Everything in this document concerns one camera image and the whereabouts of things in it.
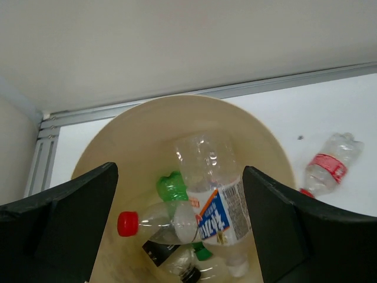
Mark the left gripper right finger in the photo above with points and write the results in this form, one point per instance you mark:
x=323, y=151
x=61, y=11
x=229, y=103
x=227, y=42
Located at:
x=301, y=239

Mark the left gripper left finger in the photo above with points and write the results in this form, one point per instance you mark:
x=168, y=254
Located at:
x=55, y=235

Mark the small red label bottle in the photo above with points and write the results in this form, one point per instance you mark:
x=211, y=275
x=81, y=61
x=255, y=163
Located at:
x=326, y=170

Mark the blue label clear bottle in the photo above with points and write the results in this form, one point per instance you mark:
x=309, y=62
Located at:
x=214, y=187

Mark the black label plastic bottle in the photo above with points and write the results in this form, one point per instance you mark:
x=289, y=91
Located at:
x=178, y=260

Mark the long red label bottle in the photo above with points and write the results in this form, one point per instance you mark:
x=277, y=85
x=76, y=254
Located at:
x=169, y=223

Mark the green plastic bottle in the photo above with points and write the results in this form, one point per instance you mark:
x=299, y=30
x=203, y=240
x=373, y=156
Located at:
x=172, y=187

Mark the tan round paper bin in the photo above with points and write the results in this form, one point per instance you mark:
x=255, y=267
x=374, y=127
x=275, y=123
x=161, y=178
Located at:
x=141, y=143

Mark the aluminium frame rail left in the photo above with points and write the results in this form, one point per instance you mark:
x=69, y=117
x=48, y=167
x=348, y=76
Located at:
x=40, y=173

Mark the aluminium frame rail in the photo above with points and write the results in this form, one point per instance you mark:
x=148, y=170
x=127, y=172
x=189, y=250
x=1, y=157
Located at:
x=67, y=118
x=40, y=173

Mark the aluminium frame rail back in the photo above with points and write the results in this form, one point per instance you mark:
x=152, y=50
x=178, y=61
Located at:
x=67, y=118

